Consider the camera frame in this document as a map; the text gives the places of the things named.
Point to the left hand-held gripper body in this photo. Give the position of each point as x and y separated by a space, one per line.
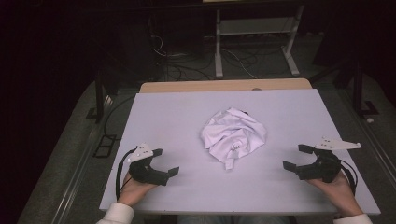
141 169

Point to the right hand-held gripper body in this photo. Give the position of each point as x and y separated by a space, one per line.
327 165

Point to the white shorts with black waistband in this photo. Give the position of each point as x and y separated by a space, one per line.
233 133

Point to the person's left hand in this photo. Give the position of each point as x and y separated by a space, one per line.
134 191

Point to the person's right hand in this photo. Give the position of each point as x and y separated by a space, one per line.
341 194

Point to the small white round object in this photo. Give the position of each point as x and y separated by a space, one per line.
370 120

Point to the grey round table grommet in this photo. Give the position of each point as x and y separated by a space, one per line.
257 89

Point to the black metal stand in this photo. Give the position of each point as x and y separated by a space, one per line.
358 87
99 93

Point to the white metal shelf stand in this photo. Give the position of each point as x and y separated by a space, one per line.
255 26

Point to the black rectangular floor frame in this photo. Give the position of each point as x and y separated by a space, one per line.
104 156

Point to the metal floor rail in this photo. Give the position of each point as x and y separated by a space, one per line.
81 155
373 143

